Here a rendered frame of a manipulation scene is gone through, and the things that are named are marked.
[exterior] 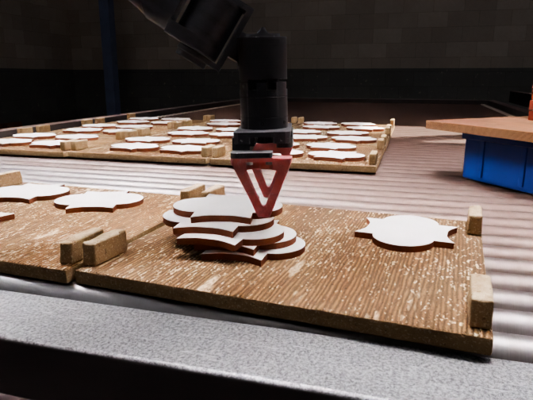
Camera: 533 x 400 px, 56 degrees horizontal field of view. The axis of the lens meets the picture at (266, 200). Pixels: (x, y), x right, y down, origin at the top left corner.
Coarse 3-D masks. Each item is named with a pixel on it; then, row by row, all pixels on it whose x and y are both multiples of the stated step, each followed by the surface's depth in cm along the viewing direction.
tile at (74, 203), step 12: (96, 192) 85; (108, 192) 85; (120, 192) 85; (60, 204) 78; (72, 204) 78; (84, 204) 78; (96, 204) 78; (108, 204) 78; (120, 204) 78; (132, 204) 79
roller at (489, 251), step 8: (488, 248) 65; (496, 248) 65; (504, 248) 65; (512, 248) 65; (520, 248) 65; (528, 248) 65; (488, 256) 65; (496, 256) 64; (504, 256) 64; (512, 256) 64; (520, 256) 64; (528, 256) 64
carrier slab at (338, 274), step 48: (144, 240) 63; (336, 240) 63; (480, 240) 63; (144, 288) 51; (192, 288) 49; (240, 288) 49; (288, 288) 49; (336, 288) 49; (384, 288) 49; (432, 288) 49; (384, 336) 43; (432, 336) 41; (480, 336) 40
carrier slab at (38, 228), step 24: (72, 192) 89; (144, 192) 89; (24, 216) 74; (48, 216) 74; (72, 216) 74; (96, 216) 74; (120, 216) 74; (144, 216) 74; (0, 240) 63; (24, 240) 63; (48, 240) 63; (0, 264) 56; (24, 264) 55; (48, 264) 55; (72, 264) 55
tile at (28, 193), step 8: (32, 184) 92; (40, 184) 92; (56, 184) 92; (64, 184) 92; (0, 192) 85; (8, 192) 85; (16, 192) 85; (24, 192) 85; (32, 192) 85; (40, 192) 85; (48, 192) 85; (56, 192) 85; (64, 192) 86; (0, 200) 82; (8, 200) 82; (16, 200) 82; (24, 200) 82; (32, 200) 82; (40, 200) 83
